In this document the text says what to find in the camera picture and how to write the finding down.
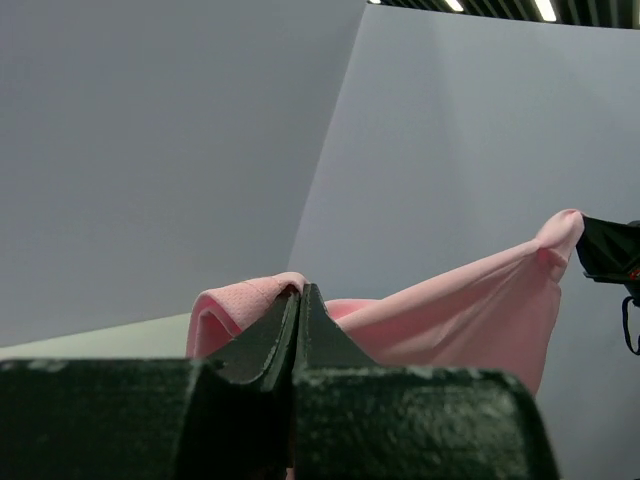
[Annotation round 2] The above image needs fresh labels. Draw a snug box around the pink t shirt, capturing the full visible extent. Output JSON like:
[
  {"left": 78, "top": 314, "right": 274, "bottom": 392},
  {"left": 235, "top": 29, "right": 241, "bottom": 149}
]
[{"left": 185, "top": 208, "right": 585, "bottom": 399}]

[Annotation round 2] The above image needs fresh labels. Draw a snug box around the black thin cable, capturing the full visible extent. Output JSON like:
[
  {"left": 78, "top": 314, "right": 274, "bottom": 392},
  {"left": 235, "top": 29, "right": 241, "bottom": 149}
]
[{"left": 621, "top": 294, "right": 640, "bottom": 357}]

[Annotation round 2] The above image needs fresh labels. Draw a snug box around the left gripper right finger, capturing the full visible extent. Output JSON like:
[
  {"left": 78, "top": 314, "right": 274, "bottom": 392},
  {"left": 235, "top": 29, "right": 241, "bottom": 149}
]
[{"left": 292, "top": 285, "right": 560, "bottom": 480}]

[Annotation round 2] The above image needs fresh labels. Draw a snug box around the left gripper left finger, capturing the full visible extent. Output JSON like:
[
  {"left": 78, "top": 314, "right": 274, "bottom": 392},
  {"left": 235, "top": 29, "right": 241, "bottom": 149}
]
[{"left": 1, "top": 289, "right": 300, "bottom": 479}]

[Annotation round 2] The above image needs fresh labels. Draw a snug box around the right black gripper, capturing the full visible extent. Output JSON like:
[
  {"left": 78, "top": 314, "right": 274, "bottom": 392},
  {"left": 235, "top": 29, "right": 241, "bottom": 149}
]
[{"left": 576, "top": 215, "right": 639, "bottom": 300}]

